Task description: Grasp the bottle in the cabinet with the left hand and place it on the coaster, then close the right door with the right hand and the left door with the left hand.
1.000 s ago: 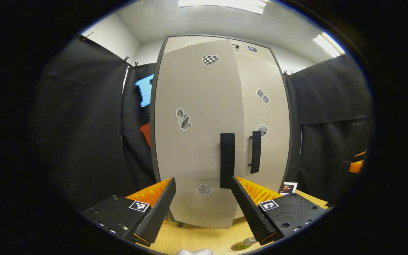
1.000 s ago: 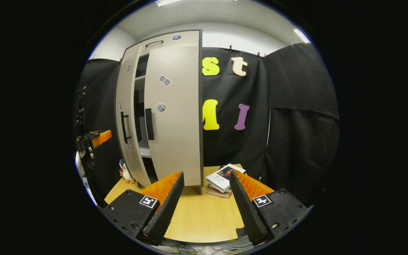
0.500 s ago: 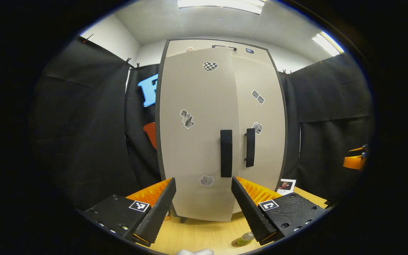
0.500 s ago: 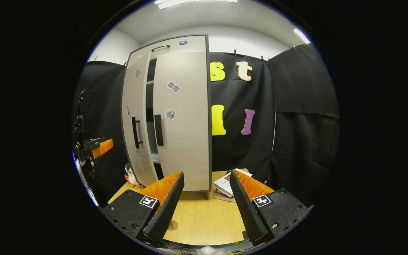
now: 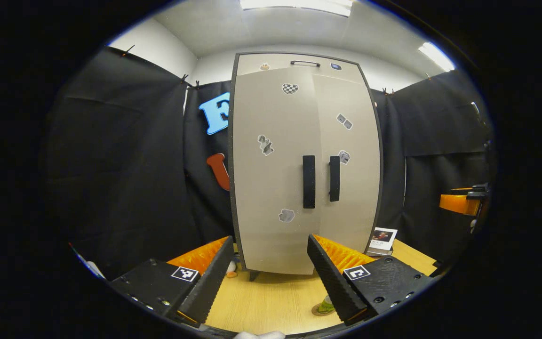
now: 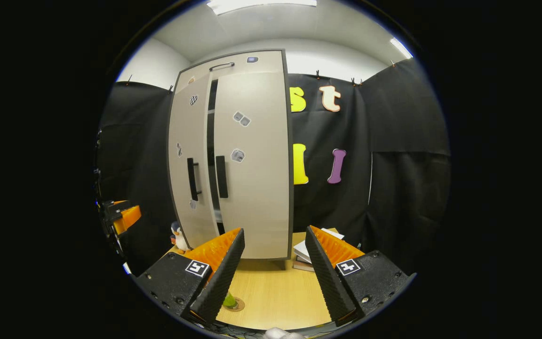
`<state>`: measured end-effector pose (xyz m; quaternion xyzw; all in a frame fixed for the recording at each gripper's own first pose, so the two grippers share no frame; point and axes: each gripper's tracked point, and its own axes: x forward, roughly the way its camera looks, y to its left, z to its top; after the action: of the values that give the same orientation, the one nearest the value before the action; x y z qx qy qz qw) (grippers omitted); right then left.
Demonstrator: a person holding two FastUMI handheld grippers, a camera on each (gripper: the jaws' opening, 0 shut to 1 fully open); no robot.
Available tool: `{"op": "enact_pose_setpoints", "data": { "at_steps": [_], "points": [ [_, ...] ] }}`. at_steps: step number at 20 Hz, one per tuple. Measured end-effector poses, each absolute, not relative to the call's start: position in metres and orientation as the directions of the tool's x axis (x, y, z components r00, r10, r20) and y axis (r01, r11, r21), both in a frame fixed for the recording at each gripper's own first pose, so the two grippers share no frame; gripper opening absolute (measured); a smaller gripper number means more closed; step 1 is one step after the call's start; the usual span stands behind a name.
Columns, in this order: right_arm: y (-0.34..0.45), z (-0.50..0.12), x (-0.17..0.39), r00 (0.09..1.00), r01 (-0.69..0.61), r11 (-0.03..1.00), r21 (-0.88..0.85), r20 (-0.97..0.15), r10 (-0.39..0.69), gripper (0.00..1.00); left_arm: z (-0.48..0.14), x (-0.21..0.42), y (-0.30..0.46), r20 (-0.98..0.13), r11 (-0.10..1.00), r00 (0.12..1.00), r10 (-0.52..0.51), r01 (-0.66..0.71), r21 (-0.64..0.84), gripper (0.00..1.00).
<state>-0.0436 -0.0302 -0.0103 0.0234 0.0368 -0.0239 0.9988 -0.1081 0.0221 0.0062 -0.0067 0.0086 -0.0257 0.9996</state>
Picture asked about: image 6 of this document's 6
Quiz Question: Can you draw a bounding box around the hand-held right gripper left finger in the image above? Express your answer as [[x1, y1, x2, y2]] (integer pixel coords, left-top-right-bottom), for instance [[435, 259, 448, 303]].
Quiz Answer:
[[135, 228, 246, 325]]

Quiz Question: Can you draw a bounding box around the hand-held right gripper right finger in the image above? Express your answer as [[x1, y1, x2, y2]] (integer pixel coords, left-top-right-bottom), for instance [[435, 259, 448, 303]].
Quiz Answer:
[[305, 226, 416, 327]]

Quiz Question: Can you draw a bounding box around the grey cabinet door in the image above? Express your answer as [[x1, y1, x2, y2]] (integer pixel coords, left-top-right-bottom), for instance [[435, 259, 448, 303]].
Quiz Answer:
[[213, 71, 292, 260], [168, 71, 220, 249]]

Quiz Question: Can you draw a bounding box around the grey cabinet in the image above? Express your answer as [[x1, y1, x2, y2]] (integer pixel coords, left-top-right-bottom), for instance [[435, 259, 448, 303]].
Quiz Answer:
[[167, 49, 295, 262]]

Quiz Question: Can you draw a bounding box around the penguin toy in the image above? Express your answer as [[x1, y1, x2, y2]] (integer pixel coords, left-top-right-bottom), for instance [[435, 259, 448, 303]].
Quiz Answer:
[[170, 221, 191, 253]]

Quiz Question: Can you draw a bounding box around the black backdrop cloth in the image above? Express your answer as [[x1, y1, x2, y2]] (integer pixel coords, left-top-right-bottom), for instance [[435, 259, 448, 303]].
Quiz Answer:
[[97, 57, 451, 276]]

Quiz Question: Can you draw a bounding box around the ceiling light panel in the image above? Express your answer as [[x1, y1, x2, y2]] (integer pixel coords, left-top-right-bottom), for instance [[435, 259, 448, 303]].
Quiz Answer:
[[390, 38, 414, 60]]

